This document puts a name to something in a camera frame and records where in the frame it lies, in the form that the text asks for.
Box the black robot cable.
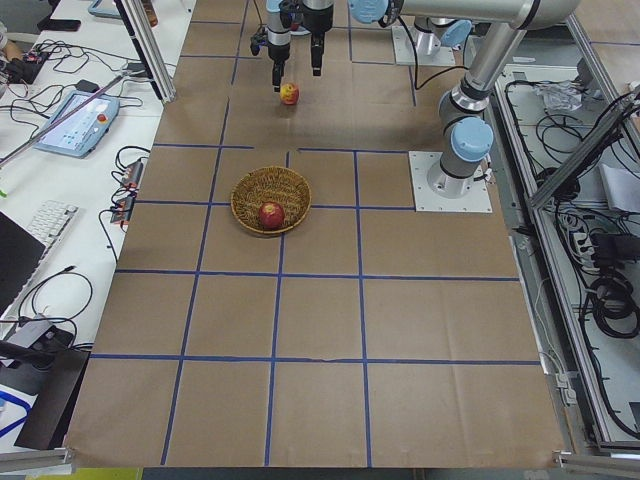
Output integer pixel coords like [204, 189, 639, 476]
[394, 14, 471, 91]

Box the aluminium frame post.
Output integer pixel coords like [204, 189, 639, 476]
[115, 0, 176, 104]

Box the dark red apple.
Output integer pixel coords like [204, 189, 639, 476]
[258, 201, 285, 231]

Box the crumpled paper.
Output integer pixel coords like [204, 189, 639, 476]
[534, 82, 582, 111]

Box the white power strip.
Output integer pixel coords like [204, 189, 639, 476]
[561, 214, 598, 274]

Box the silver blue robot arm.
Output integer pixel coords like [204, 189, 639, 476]
[250, 0, 578, 199]

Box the blue teach pendant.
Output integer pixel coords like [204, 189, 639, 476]
[34, 90, 120, 158]

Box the brown paper table cover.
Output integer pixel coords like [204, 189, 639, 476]
[66, 1, 564, 468]

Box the black smartphone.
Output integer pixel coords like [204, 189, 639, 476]
[37, 18, 82, 32]

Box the white keyboard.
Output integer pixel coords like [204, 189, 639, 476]
[26, 200, 79, 251]

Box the round wicker basket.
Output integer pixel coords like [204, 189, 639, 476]
[230, 166, 311, 236]

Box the black laptop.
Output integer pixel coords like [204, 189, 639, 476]
[0, 213, 45, 313]

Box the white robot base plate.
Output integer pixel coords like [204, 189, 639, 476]
[408, 151, 493, 214]

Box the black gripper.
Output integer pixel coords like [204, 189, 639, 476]
[272, 4, 334, 93]

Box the red yellow apple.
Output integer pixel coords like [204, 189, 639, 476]
[279, 83, 300, 106]

